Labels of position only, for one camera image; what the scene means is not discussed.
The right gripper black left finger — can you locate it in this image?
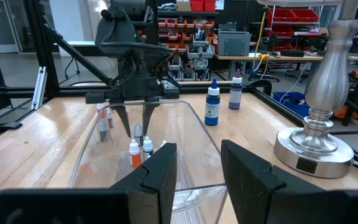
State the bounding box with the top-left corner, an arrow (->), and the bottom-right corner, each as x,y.
0,142 -> 178,224

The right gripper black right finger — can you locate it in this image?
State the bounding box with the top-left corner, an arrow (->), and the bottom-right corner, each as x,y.
221,139 -> 358,224

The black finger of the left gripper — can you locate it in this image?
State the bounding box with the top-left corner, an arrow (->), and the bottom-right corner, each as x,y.
109,103 -> 132,139
141,102 -> 161,137

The small red food coloring bottle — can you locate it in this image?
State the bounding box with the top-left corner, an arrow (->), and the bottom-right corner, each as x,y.
106,108 -> 114,129

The clear plastic container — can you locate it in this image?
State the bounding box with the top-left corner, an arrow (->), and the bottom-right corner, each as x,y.
68,100 -> 229,224

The large blue food coloring bottle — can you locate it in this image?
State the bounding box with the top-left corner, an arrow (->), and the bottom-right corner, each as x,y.
204,77 -> 221,126

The large violet food coloring bottle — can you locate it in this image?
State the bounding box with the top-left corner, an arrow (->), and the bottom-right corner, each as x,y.
228,68 -> 244,110

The white desk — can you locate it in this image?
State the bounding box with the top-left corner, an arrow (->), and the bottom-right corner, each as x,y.
54,40 -> 102,58

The parts bin rack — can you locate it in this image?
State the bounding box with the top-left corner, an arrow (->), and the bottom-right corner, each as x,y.
157,17 -> 217,82

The silver aluminium bar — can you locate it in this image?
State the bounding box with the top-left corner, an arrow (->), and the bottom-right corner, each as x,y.
30,66 -> 48,110

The large blue plastic bin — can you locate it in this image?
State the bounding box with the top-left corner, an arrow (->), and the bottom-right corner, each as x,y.
272,91 -> 312,118

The grey metal box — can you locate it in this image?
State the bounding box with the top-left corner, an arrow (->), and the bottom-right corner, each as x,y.
218,30 -> 251,57

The black table clip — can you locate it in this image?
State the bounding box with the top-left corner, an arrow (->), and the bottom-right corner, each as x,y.
0,122 -> 23,135

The silver table lamp white shade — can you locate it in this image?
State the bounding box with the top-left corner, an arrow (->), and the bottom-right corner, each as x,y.
256,0 -> 358,179

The wooden workbench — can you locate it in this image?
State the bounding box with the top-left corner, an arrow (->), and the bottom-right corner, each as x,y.
213,52 -> 358,82

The red storage bins shelf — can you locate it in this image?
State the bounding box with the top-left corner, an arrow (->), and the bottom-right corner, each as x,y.
265,7 -> 321,52

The yellow cable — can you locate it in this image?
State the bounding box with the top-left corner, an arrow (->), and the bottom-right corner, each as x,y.
252,11 -> 270,73

